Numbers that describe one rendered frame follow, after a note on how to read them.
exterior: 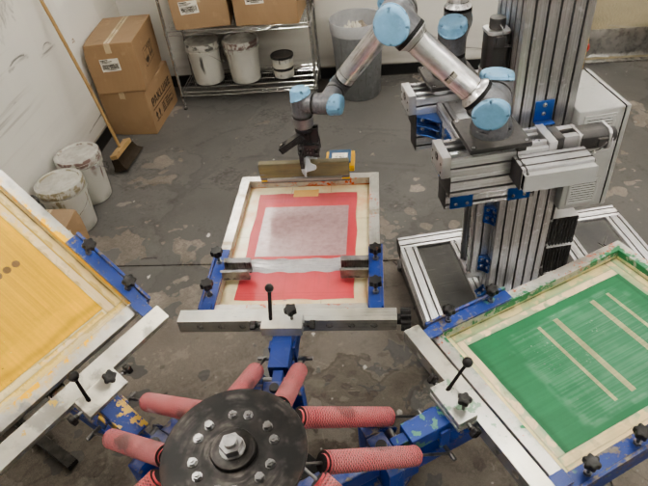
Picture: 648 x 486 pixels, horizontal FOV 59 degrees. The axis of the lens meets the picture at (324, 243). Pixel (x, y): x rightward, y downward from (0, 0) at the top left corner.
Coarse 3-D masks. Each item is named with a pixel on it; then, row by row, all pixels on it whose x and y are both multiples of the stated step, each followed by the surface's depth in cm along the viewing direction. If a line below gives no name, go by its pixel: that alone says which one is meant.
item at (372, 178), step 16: (256, 176) 247; (352, 176) 241; (368, 176) 240; (240, 192) 239; (240, 208) 231; (240, 224) 228; (224, 240) 216; (272, 304) 189; (304, 304) 188; (320, 304) 187; (336, 304) 187; (352, 304) 186
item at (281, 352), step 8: (280, 336) 172; (288, 336) 172; (272, 344) 170; (280, 344) 169; (288, 344) 169; (272, 352) 167; (280, 352) 167; (288, 352) 167; (272, 360) 165; (280, 360) 165; (288, 360) 165; (272, 368) 164; (280, 368) 164; (288, 368) 164
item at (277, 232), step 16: (272, 208) 235; (288, 208) 234; (304, 208) 233; (256, 224) 228; (272, 224) 227; (288, 224) 226; (304, 224) 225; (256, 240) 220; (272, 240) 219; (288, 240) 218; (256, 256) 213; (272, 256) 212; (288, 256) 211; (256, 272) 207; (240, 288) 201; (256, 288) 200; (288, 288) 199
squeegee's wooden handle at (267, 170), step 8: (280, 160) 226; (288, 160) 226; (296, 160) 225; (312, 160) 224; (320, 160) 224; (328, 160) 223; (336, 160) 223; (344, 160) 222; (264, 168) 226; (272, 168) 226; (280, 168) 226; (288, 168) 226; (296, 168) 225; (320, 168) 225; (328, 168) 225; (336, 168) 224; (344, 168) 224; (264, 176) 229; (272, 176) 229; (280, 176) 229; (288, 176) 228; (296, 176) 228; (344, 176) 227
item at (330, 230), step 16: (336, 192) 239; (352, 192) 238; (320, 208) 232; (336, 208) 231; (352, 208) 230; (320, 224) 224; (336, 224) 223; (352, 224) 223; (304, 240) 218; (320, 240) 217; (336, 240) 216; (352, 240) 215; (304, 256) 211; (320, 256) 210; (336, 256) 209; (320, 272) 204; (336, 272) 203; (304, 288) 198; (320, 288) 198; (336, 288) 197; (352, 288) 196
